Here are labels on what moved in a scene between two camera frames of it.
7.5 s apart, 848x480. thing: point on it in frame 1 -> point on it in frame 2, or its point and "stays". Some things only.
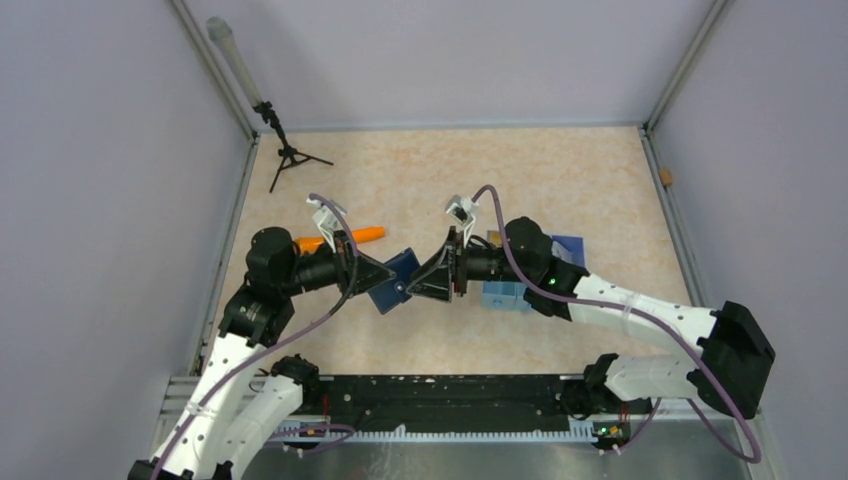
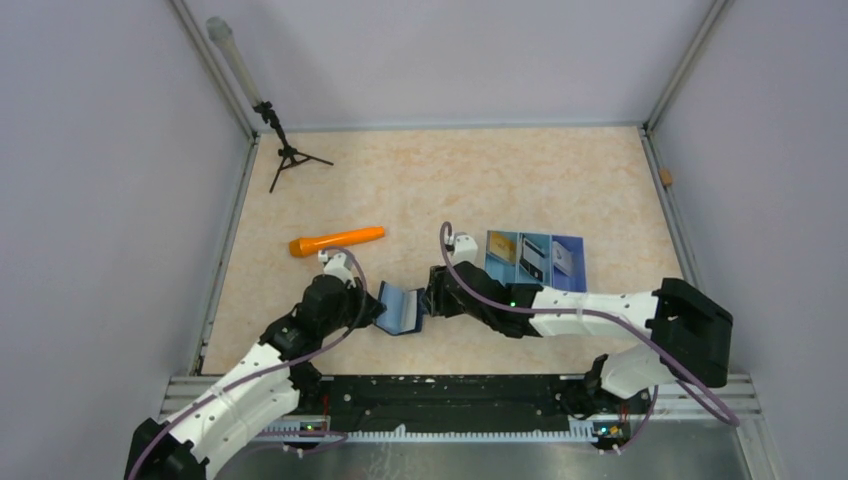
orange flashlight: (306, 245) stays
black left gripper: (356, 272) -> (373, 309)
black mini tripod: (290, 156) stays
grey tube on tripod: (220, 32) stays
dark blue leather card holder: (393, 292) -> (404, 309)
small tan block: (667, 177) stays
